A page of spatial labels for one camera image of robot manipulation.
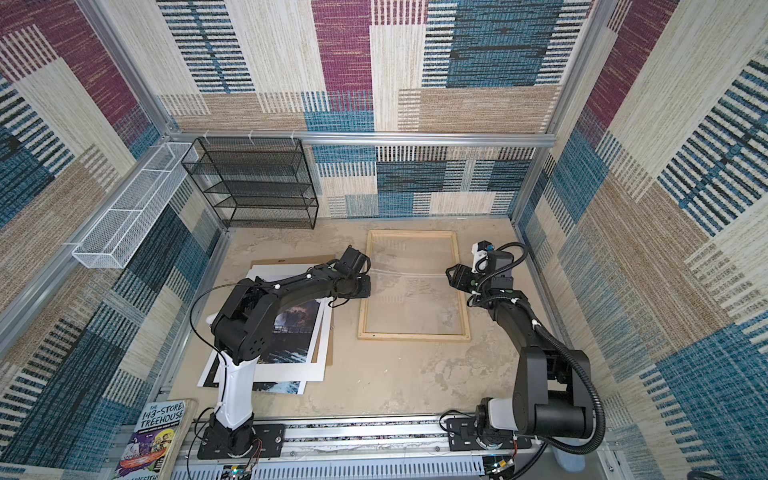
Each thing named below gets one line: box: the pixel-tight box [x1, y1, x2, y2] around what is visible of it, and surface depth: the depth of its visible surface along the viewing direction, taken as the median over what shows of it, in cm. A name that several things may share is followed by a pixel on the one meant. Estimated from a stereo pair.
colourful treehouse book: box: [113, 399, 198, 480], surface depth 73 cm
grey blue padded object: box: [552, 446, 586, 473], surface depth 69 cm
